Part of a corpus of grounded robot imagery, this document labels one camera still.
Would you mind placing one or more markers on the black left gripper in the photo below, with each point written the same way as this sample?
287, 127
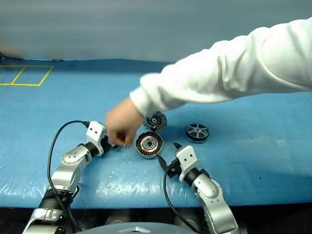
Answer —
106, 145

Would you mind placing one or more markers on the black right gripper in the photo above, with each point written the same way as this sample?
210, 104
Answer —
173, 169

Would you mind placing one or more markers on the motor housing with copper windings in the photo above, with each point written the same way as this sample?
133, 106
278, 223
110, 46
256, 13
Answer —
149, 144

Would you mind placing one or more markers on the black spoked rotor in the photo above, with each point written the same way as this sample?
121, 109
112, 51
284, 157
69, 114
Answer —
198, 132

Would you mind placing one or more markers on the silver motor lid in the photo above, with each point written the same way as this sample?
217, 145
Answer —
156, 122

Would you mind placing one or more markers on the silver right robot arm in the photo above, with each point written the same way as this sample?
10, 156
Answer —
214, 202

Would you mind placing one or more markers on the white-sleeved person's forearm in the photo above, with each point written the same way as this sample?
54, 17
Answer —
219, 73

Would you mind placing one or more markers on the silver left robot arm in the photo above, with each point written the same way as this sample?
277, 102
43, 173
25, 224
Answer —
65, 170

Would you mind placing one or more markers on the person's bare hand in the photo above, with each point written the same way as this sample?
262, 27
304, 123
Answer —
123, 122

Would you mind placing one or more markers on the blue foam table cover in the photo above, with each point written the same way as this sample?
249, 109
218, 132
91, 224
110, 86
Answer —
73, 109

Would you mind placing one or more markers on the dark rounded shape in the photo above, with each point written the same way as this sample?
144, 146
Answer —
118, 217

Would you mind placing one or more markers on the grey robot torso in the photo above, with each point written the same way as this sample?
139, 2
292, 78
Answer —
136, 229

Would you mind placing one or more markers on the yellow tape double square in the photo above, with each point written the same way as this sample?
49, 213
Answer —
31, 84

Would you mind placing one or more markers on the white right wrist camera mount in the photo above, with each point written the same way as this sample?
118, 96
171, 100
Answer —
187, 158

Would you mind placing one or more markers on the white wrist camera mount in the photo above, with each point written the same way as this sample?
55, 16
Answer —
95, 134
187, 158

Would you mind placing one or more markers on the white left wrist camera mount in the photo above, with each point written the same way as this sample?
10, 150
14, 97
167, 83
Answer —
95, 134

